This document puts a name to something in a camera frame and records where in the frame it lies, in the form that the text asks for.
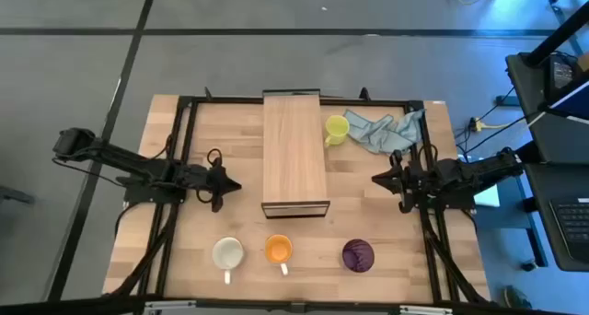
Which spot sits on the black device box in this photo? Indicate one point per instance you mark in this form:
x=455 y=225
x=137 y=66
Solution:
x=559 y=75

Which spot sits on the power strip with yellow plug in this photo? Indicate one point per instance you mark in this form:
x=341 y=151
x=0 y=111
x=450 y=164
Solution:
x=476 y=124

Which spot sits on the black slanted pole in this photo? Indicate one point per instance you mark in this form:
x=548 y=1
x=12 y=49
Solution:
x=557 y=36

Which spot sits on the wooden shelf with black frame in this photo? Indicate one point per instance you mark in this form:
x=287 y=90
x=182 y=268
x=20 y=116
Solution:
x=294 y=149

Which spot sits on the black desk under keyboard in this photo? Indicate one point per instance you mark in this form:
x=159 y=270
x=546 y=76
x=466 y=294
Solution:
x=543 y=181

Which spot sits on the purple ribbed cup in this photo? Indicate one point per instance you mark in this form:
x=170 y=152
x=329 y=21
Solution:
x=358 y=256

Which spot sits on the grey chair foot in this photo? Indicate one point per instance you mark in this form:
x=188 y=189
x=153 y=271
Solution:
x=14 y=195

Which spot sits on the black side desk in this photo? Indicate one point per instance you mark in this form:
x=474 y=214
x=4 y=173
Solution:
x=552 y=135

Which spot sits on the white paper sheet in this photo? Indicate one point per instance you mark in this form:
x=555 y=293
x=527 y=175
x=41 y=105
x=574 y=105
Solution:
x=488 y=197

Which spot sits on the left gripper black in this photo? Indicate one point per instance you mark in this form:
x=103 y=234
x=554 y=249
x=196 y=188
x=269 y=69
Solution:
x=202 y=179

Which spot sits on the person's shoe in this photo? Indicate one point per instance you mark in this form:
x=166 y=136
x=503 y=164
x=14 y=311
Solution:
x=517 y=297

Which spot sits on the blue laptop lid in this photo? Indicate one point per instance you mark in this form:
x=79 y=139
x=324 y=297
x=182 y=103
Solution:
x=573 y=101

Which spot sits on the black keyboard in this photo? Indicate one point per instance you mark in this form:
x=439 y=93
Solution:
x=575 y=223

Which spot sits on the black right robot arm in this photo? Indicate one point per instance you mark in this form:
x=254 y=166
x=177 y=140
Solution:
x=478 y=170

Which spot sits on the orange mug with white inside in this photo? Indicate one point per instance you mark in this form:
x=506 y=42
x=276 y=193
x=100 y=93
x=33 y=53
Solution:
x=227 y=254

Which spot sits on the light blue cloth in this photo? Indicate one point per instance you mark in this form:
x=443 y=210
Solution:
x=382 y=133

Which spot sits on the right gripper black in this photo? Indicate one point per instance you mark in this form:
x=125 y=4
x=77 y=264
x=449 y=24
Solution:
x=416 y=179

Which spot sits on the lime yellow mug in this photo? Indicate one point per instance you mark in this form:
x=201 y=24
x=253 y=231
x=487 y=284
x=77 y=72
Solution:
x=336 y=128

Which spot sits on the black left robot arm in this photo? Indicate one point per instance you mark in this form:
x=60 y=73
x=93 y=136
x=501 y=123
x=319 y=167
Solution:
x=138 y=167

